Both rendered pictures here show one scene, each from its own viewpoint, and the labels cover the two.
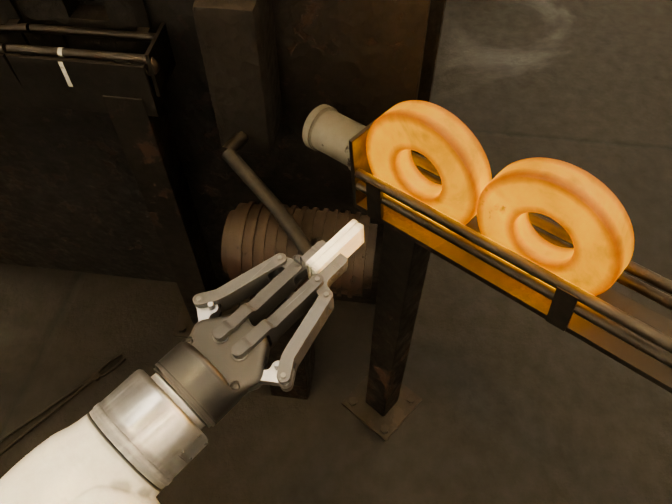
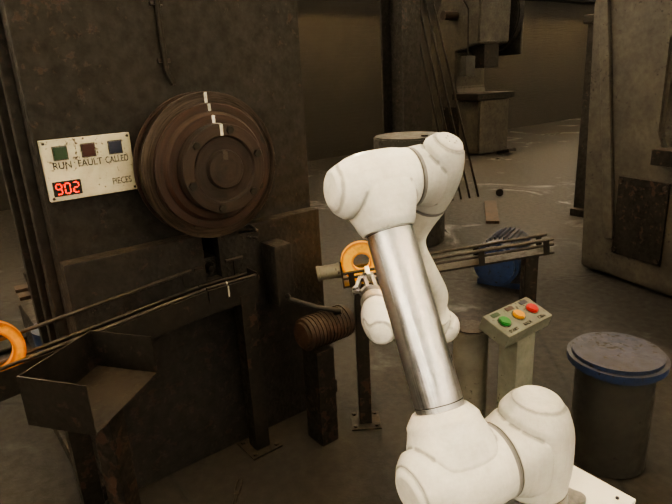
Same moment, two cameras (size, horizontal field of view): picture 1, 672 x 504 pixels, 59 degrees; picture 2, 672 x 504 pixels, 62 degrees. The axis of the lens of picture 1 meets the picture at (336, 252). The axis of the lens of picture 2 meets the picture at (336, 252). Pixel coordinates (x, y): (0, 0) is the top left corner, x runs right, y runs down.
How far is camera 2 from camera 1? 1.65 m
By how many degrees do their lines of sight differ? 50
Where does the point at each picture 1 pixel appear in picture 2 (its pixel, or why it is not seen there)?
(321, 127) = (323, 269)
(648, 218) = not seen: hidden behind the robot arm
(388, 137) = (349, 255)
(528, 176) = not seen: hidden behind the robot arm
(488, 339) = (377, 385)
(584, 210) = not seen: hidden behind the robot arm
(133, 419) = (376, 292)
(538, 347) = (395, 377)
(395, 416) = (375, 420)
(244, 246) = (314, 324)
